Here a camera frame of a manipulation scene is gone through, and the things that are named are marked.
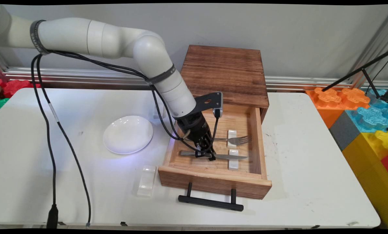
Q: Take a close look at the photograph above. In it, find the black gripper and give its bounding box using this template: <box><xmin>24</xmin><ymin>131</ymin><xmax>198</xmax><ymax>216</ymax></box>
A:
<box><xmin>176</xmin><ymin>112</ymin><xmax>217</xmax><ymax>162</ymax></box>

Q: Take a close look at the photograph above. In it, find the metal table knife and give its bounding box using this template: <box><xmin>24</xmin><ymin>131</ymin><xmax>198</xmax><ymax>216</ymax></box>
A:
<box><xmin>179</xmin><ymin>150</ymin><xmax>249</xmax><ymax>161</ymax></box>

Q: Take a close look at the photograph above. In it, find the white ceramic cutlery rest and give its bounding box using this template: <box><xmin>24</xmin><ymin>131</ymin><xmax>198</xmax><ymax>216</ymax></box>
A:
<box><xmin>226</xmin><ymin>129</ymin><xmax>238</xmax><ymax>149</ymax></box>
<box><xmin>228</xmin><ymin>149</ymin><xmax>240</xmax><ymax>171</ymax></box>

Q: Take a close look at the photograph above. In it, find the metal fork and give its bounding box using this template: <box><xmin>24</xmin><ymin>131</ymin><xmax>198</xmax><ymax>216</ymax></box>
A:
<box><xmin>213</xmin><ymin>135</ymin><xmax>253</xmax><ymax>146</ymax></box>

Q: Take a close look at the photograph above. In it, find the light wooden drawer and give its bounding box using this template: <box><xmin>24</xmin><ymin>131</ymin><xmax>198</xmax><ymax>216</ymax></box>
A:
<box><xmin>158</xmin><ymin>99</ymin><xmax>272</xmax><ymax>200</ymax></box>

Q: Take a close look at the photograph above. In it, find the clear rest on table back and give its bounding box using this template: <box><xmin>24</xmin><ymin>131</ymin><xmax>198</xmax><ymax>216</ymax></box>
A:
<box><xmin>153</xmin><ymin>103</ymin><xmax>167</xmax><ymax>119</ymax></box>

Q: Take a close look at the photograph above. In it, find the clear glossy cutlery rest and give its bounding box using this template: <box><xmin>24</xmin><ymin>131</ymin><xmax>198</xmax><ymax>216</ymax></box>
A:
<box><xmin>137</xmin><ymin>165</ymin><xmax>158</xmax><ymax>197</ymax></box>

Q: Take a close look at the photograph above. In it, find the white round plate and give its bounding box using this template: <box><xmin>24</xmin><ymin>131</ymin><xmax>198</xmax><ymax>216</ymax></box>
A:
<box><xmin>103</xmin><ymin>115</ymin><xmax>154</xmax><ymax>155</ymax></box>

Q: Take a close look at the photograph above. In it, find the dark wooden cabinet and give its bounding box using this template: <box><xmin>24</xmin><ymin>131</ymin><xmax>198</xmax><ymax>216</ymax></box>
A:
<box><xmin>180</xmin><ymin>45</ymin><xmax>270</xmax><ymax>124</ymax></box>

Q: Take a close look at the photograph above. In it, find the orange foam block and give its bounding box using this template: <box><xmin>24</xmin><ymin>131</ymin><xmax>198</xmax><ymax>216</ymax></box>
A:
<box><xmin>305</xmin><ymin>87</ymin><xmax>370</xmax><ymax>129</ymax></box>

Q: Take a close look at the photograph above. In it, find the grey foam block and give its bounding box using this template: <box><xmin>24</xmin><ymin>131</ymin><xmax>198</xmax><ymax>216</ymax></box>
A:
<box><xmin>329</xmin><ymin>110</ymin><xmax>363</xmax><ymax>151</ymax></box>

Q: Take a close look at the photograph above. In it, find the blue foam block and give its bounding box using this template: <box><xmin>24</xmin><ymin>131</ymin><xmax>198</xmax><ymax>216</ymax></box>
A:
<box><xmin>345</xmin><ymin>88</ymin><xmax>388</xmax><ymax>134</ymax></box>

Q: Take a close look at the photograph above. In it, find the black tripod stand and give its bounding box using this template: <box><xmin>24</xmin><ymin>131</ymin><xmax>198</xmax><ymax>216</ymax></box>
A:
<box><xmin>322</xmin><ymin>49</ymin><xmax>388</xmax><ymax>104</ymax></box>

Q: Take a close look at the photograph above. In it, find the large red foam block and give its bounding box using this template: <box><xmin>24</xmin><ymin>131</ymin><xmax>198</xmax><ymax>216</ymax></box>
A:
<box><xmin>0</xmin><ymin>78</ymin><xmax>43</xmax><ymax>98</ymax></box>

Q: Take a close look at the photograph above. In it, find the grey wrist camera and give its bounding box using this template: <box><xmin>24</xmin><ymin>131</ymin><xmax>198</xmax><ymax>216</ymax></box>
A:
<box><xmin>212</xmin><ymin>93</ymin><xmax>224</xmax><ymax>118</ymax></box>

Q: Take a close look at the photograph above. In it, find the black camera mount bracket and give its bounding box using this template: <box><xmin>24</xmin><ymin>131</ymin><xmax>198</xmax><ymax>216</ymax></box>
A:
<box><xmin>194</xmin><ymin>92</ymin><xmax>222</xmax><ymax>115</ymax></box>

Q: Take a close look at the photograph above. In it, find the black drawer handle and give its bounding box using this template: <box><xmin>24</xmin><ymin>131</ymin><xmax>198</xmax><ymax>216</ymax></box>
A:
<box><xmin>178</xmin><ymin>182</ymin><xmax>245</xmax><ymax>212</ymax></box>

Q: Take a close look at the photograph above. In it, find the black velcro cable strap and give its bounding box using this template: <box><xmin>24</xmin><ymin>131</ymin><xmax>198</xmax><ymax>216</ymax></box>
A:
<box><xmin>145</xmin><ymin>64</ymin><xmax>176</xmax><ymax>87</ymax></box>
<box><xmin>30</xmin><ymin>19</ymin><xmax>50</xmax><ymax>56</ymax></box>

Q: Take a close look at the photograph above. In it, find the thin black cable silver plug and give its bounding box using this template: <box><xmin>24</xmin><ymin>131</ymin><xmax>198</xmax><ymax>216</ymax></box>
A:
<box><xmin>35</xmin><ymin>50</ymin><xmax>194</xmax><ymax>228</ymax></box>

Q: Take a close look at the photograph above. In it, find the aluminium wall rail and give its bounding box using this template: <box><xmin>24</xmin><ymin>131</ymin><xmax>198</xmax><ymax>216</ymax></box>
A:
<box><xmin>2</xmin><ymin>67</ymin><xmax>388</xmax><ymax>91</ymax></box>

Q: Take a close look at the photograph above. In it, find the thick black cable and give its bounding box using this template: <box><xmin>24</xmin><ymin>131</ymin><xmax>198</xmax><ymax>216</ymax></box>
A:
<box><xmin>31</xmin><ymin>50</ymin><xmax>221</xmax><ymax>229</ymax></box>

